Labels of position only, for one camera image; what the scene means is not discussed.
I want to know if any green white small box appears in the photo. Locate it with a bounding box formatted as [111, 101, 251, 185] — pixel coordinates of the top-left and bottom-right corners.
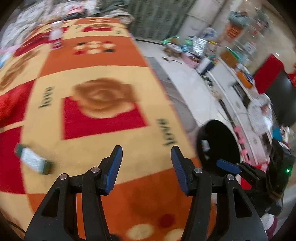
[15, 143, 54, 175]

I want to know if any red plastic bag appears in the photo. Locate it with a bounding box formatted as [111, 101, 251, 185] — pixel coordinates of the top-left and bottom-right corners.
[1, 87, 26, 122]

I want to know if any black trash bin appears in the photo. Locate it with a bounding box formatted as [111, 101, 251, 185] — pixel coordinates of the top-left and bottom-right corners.
[196, 120, 240, 177]

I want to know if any white gloved right hand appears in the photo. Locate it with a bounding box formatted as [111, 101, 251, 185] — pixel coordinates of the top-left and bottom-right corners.
[260, 213, 278, 232]

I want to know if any pink dumbbell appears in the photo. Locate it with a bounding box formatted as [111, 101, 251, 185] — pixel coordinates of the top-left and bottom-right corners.
[234, 126, 250, 164]

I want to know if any white dotted baby blanket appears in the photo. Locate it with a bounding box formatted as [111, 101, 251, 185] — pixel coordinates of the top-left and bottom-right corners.
[247, 93, 273, 136]

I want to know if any grey patterned rug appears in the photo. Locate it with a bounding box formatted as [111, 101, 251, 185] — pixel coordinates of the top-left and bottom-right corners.
[146, 57, 199, 137]

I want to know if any white tv cabinet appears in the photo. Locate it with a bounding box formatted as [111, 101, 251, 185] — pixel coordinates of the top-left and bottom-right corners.
[207, 61, 272, 165]

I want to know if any black flat television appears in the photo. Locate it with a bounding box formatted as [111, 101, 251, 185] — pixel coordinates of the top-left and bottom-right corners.
[265, 70, 296, 127]

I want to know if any red orange rose blanket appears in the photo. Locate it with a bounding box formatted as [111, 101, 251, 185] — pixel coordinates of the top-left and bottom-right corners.
[1, 18, 200, 240]

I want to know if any red cloth television cover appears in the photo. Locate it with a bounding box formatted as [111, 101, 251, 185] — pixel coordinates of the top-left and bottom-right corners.
[253, 54, 284, 94]

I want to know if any silver foil bag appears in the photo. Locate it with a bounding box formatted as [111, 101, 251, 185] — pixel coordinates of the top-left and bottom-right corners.
[193, 36, 208, 57]

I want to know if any small round wooden stool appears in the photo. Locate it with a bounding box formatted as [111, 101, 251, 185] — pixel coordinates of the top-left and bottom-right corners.
[164, 43, 183, 58]

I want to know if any white pink yogurt bottle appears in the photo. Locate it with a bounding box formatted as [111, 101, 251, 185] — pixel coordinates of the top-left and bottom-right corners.
[49, 21, 63, 49]

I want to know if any green patterned curtain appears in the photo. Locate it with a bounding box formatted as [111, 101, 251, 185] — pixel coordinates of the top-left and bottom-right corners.
[96, 0, 196, 41]

